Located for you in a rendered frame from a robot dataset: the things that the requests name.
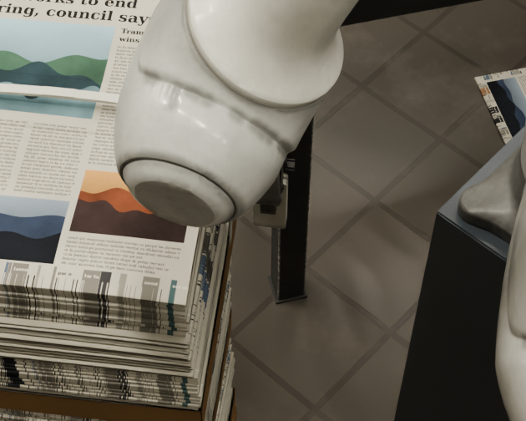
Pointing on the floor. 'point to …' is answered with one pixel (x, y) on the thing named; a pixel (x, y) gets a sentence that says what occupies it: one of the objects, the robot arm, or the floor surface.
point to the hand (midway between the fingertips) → (270, 200)
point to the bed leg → (293, 228)
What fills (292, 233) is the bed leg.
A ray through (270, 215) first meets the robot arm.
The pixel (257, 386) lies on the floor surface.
